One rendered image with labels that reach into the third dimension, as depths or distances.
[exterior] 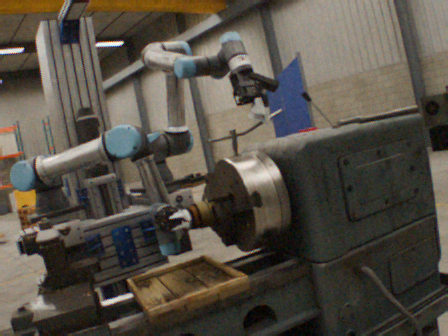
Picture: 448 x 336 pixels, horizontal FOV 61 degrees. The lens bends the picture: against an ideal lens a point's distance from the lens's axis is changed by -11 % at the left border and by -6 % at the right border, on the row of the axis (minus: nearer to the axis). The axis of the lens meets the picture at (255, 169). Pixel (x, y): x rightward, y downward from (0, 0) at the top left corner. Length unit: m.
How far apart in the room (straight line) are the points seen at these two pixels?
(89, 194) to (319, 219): 1.08
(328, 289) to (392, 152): 0.51
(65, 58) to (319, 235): 1.41
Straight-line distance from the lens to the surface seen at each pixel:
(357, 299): 1.41
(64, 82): 2.02
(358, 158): 1.35
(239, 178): 1.23
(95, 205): 1.91
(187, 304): 1.15
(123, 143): 1.47
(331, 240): 1.28
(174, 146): 1.93
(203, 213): 1.26
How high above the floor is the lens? 1.30
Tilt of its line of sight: 5 degrees down
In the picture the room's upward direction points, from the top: 12 degrees counter-clockwise
